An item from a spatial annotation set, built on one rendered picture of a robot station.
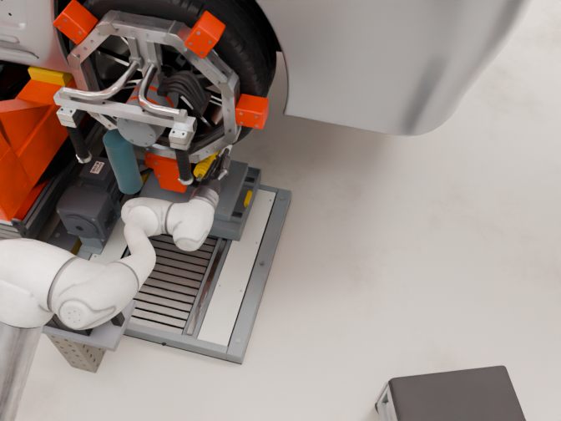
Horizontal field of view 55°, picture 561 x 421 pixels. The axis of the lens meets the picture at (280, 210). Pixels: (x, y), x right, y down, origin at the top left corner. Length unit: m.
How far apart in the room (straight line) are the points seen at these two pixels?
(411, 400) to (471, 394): 0.20
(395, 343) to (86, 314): 1.40
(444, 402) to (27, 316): 1.24
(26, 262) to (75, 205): 0.91
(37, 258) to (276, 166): 1.66
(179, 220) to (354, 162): 1.30
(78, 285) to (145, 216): 0.53
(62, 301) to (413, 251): 1.68
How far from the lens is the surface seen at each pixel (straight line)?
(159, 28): 1.63
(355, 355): 2.22
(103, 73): 2.00
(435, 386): 1.88
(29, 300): 1.28
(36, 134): 2.07
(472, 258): 2.57
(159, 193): 2.35
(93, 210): 2.13
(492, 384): 1.94
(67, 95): 1.67
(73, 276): 1.23
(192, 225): 1.67
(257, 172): 2.49
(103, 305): 1.20
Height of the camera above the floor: 2.04
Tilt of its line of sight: 54 degrees down
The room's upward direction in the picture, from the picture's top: 3 degrees clockwise
